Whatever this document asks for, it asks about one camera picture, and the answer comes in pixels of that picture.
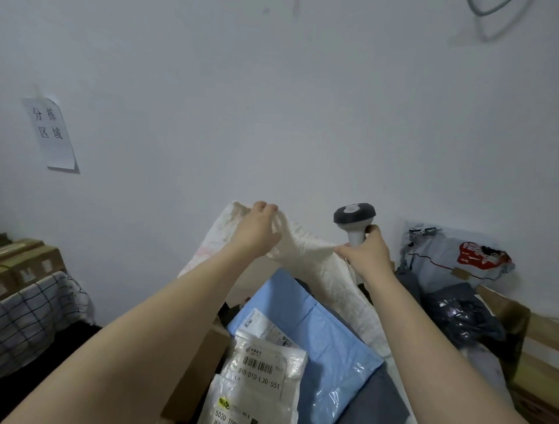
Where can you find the person's left forearm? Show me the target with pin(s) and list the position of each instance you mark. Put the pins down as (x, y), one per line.
(131, 349)

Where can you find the grey mailer bag red print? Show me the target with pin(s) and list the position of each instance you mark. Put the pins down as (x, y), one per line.
(441, 257)

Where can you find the open brown cardboard box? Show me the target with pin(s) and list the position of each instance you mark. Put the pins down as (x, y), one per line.
(196, 375)

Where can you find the white parcel bag with barcode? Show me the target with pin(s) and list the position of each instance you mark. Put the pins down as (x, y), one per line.
(262, 375)

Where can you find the pale grey plastic parcel bag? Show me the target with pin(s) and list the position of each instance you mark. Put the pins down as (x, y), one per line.
(487, 367)

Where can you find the white woven sack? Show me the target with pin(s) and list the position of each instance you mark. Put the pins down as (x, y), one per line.
(319, 262)

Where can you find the person's left hand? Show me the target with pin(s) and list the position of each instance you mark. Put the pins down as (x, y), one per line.
(255, 233)

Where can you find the white paper wall sign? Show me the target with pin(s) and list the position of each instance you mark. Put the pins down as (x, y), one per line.
(51, 133)

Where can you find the person's right thumb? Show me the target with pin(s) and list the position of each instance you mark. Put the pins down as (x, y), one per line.
(348, 251)

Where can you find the brown cardboard box white label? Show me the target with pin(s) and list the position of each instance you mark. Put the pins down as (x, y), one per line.
(30, 264)

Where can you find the plain grey mailer bag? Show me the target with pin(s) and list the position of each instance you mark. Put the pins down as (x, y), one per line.
(375, 402)

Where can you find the large brown cardboard box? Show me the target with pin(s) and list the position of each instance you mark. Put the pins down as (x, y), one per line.
(537, 349)

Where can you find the white black checked cloth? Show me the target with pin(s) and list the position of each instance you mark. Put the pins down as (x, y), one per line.
(39, 314)

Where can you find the dark grey plastic parcel bag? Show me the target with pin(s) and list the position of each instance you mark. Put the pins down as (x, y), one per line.
(463, 314)

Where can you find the light blue mailer bag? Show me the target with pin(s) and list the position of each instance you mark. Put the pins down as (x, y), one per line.
(323, 340)

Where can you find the grey and white barcode scanner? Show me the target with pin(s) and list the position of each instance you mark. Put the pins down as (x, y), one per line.
(354, 216)

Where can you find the person's right forearm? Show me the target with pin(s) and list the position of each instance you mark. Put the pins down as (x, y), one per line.
(428, 358)

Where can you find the person's right hand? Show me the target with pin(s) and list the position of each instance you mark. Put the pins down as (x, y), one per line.
(371, 260)

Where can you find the person's left thumb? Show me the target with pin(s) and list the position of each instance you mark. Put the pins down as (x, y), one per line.
(276, 236)

